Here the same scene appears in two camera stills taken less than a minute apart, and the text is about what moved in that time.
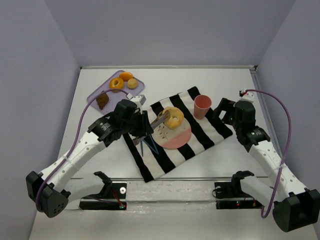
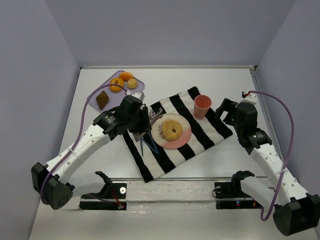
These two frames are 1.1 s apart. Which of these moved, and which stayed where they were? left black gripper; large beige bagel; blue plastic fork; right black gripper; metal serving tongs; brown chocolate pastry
Moved: metal serving tongs; large beige bagel
Stayed: blue plastic fork; left black gripper; brown chocolate pastry; right black gripper
